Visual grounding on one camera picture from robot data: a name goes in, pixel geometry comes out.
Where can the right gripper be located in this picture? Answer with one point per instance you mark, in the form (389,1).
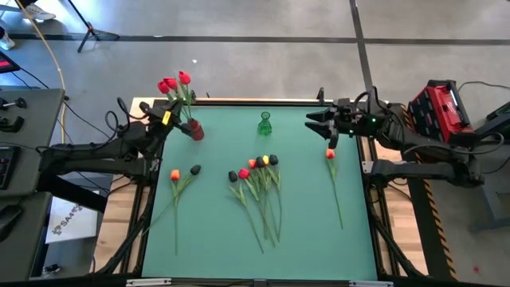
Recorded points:
(348,119)

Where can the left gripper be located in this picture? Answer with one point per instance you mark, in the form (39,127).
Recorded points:
(167,121)

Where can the orange artificial tulip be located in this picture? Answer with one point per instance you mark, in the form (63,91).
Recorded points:
(252,163)
(330,153)
(175,174)

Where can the yellow artificial tulip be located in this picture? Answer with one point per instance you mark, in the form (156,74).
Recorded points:
(265,159)

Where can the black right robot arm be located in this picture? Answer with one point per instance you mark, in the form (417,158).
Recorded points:
(422,170)

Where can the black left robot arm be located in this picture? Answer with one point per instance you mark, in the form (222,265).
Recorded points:
(91,159)

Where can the ribbed red vase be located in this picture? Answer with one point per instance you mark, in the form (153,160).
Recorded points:
(196,130)

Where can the green glass vase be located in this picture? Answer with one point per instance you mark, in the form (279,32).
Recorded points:
(264,127)

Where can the bunch of tulips centre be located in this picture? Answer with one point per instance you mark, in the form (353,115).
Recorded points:
(261,162)

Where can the red black tool case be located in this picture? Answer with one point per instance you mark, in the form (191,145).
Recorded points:
(438,115)

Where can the black tripod stand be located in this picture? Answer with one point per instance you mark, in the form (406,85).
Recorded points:
(92,34)

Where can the black support beam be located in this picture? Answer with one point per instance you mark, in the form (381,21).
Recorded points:
(71,195)

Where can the grey console panel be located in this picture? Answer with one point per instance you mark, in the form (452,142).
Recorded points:
(36,131)
(24,247)

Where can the green table mat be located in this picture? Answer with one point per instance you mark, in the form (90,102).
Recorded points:
(219,263)

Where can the black plate hazard stripe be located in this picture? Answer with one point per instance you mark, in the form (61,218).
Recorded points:
(422,239)

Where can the white printed paper sheet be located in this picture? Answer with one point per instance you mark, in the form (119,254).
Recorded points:
(73,227)

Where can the grey metal stand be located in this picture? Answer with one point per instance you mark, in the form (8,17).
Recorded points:
(480,199)

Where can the dark green device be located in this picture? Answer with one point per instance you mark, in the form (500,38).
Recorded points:
(498,119)

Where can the black keyboard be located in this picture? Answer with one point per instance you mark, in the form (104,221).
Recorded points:
(5,167)

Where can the black box red display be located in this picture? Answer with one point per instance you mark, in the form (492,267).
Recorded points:
(6,64)

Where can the black handset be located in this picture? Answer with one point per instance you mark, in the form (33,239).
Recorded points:
(8,221)

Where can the black clamp post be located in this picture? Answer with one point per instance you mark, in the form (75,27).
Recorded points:
(320,95)

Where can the silver mount bracket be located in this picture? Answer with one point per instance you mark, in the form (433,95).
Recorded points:
(366,166)

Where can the black metal table frame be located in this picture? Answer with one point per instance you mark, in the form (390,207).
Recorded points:
(138,247)

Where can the silver end bracket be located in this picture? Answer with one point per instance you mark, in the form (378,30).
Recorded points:
(148,282)
(370,284)

